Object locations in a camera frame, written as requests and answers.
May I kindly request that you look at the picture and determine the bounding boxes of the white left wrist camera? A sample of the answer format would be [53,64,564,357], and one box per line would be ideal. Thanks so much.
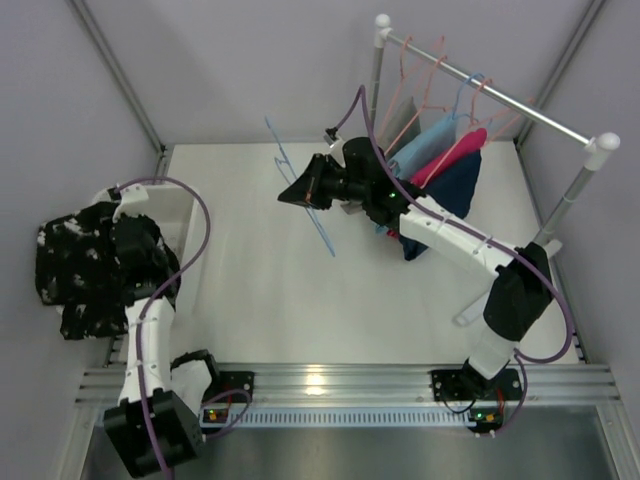
[113,184,149,222]

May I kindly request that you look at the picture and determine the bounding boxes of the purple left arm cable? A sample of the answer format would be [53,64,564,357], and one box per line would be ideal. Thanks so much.
[113,177,251,479]

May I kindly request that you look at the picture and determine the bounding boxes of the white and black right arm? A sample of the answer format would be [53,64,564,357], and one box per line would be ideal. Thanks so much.
[277,137,553,398]

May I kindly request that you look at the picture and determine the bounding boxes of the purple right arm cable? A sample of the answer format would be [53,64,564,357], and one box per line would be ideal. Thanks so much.
[334,84,572,436]

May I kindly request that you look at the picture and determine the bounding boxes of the pink trousers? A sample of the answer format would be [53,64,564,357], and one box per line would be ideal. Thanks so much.
[387,128,488,239]

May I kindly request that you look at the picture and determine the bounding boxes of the white plastic laundry basket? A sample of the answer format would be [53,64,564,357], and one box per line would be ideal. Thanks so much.
[55,185,202,341]

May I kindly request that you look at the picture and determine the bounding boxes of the light blue trousers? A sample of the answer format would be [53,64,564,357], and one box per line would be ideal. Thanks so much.
[373,118,459,236]

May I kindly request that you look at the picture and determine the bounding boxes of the navy blue trousers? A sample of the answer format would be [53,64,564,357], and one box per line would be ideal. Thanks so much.
[399,151,483,262]

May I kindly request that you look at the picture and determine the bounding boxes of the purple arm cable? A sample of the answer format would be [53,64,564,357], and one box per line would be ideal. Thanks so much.
[113,177,251,479]
[334,84,572,436]

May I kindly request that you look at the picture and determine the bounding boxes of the grey trousers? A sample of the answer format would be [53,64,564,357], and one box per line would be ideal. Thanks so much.
[340,95,421,216]

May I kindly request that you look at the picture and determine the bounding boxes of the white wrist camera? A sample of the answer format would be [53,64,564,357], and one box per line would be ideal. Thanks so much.
[323,127,344,157]
[113,184,149,222]

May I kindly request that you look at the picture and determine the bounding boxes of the coral pink hanger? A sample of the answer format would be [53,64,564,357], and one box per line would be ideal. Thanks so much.
[424,78,535,191]

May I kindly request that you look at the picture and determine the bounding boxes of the aluminium mounting rail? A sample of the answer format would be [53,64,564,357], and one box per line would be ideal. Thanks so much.
[74,363,621,407]

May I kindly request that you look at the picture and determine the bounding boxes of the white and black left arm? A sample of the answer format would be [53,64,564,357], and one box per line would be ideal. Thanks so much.
[104,215,216,479]

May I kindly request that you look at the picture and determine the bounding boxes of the white and metal clothes rack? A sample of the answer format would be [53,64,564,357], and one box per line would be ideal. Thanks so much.
[314,14,622,328]

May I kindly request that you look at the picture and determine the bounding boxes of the black white patterned trousers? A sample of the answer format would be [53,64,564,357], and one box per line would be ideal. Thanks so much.
[35,201,180,340]

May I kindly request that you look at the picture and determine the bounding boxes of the grey slotted cable duct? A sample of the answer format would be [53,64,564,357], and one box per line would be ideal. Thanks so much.
[199,407,476,429]

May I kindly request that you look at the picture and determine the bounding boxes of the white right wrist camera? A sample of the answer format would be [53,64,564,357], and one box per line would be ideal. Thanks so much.
[323,127,344,157]

